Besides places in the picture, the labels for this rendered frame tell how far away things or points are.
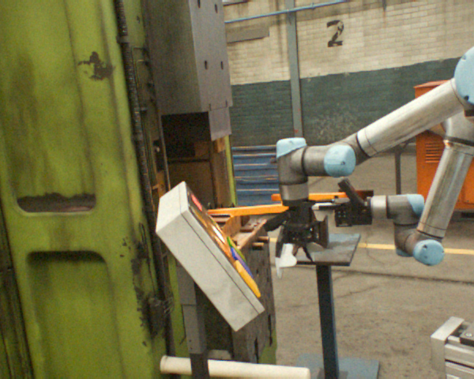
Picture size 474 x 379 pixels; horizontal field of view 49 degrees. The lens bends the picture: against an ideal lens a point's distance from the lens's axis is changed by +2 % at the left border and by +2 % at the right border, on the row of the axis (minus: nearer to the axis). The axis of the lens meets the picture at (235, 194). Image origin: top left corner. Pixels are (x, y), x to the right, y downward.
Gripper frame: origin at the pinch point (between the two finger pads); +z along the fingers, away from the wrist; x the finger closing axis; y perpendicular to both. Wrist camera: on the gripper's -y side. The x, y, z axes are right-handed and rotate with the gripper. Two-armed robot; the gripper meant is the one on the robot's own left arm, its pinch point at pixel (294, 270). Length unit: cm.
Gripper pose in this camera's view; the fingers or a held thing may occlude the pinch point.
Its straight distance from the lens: 139.9
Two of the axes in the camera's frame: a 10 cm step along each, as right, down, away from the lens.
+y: 7.3, 0.7, -6.8
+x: 6.8, -2.2, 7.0
